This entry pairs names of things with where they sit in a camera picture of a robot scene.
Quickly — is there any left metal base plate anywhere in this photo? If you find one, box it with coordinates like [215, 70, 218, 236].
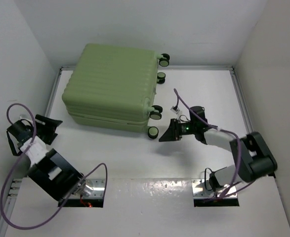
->
[70, 179, 106, 199]

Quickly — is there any aluminium table rail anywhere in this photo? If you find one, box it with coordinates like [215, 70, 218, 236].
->
[230, 68, 278, 182]
[0, 65, 63, 237]

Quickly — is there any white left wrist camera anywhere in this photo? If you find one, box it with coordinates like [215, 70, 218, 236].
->
[19, 114, 36, 123]

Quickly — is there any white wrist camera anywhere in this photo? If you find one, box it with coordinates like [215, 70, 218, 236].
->
[170, 106, 180, 114]
[19, 114, 36, 123]

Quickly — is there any light green suitcase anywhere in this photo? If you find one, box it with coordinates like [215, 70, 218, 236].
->
[62, 43, 170, 139]

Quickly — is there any left aluminium table rail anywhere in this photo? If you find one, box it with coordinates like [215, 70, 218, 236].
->
[0, 65, 63, 237]

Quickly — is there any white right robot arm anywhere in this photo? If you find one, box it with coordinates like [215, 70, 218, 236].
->
[159, 106, 278, 192]

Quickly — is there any right aluminium table rail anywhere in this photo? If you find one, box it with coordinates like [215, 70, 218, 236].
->
[230, 68, 278, 182]

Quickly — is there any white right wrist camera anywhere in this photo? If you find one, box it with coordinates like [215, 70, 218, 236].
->
[170, 106, 180, 114]

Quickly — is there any metal base plate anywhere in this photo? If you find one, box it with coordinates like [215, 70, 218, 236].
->
[70, 179, 106, 199]
[191, 179, 238, 200]

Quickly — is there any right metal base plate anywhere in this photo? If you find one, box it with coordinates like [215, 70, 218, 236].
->
[191, 179, 238, 200]

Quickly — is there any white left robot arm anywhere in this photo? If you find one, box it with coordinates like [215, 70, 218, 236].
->
[6, 115, 85, 201]

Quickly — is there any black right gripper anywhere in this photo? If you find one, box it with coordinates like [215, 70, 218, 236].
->
[159, 118, 197, 141]

